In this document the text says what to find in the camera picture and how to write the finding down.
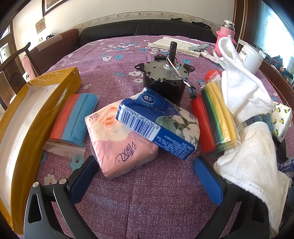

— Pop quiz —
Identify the pink thermos bottle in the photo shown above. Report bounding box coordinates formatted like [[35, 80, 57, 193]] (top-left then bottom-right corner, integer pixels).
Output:
[[215, 20, 236, 54]]

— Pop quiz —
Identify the black sofa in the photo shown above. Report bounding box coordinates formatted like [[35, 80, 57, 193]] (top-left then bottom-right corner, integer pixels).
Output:
[[77, 19, 217, 47]]

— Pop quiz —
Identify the blue knitted glove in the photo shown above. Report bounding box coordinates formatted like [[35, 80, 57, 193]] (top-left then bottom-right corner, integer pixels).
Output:
[[245, 113, 274, 132]]

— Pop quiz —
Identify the white towel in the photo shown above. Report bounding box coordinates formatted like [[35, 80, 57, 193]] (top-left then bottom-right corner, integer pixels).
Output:
[[218, 37, 275, 124], [213, 122, 292, 238]]

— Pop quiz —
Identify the blue floral tissue pack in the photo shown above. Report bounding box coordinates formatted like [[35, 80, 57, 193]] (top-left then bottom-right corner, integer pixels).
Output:
[[116, 87, 200, 161]]

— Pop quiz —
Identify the grey comb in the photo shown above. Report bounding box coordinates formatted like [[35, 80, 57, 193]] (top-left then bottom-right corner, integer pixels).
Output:
[[188, 43, 210, 52]]

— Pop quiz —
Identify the red blue cloth pack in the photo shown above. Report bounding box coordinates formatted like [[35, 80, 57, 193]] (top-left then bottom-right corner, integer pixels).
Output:
[[43, 93, 98, 158]]

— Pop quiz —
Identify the lemon print tissue pack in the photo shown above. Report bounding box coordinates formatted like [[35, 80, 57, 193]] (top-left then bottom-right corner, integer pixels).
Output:
[[271, 101, 293, 142]]

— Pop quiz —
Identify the multicolour sponge cloth pack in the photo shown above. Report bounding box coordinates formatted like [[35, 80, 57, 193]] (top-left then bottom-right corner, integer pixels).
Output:
[[191, 76, 241, 155]]

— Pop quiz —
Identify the white notebook paper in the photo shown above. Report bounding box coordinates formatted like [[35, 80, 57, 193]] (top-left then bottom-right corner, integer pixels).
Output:
[[148, 36, 200, 58]]

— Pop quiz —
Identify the white work glove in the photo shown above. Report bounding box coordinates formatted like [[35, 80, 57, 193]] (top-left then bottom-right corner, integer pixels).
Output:
[[200, 49, 224, 64]]

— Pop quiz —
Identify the framed wall picture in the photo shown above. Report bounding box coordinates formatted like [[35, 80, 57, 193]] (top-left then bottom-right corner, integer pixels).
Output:
[[42, 0, 68, 16]]

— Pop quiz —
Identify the pink tissue pack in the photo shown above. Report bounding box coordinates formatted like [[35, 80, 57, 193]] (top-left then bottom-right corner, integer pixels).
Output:
[[85, 100, 158, 178]]

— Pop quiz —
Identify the maroon armchair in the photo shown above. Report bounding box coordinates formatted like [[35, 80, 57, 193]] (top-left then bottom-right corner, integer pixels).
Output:
[[29, 29, 79, 74]]

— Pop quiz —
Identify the purple floral tablecloth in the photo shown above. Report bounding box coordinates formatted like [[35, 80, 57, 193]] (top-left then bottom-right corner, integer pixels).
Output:
[[34, 35, 288, 239]]

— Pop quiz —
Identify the yellow cardboard tray box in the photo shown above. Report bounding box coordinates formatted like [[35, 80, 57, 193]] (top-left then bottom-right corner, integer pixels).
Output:
[[1, 67, 81, 235]]

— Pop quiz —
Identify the red plastic item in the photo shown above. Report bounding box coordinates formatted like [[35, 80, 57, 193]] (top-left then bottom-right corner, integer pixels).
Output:
[[205, 70, 221, 81]]

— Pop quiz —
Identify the black electric motor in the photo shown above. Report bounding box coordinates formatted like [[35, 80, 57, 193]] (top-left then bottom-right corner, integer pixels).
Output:
[[135, 42, 197, 106]]

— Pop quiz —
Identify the dark wooden chair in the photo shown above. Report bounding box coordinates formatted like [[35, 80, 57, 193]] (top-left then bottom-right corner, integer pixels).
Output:
[[1, 42, 41, 110]]

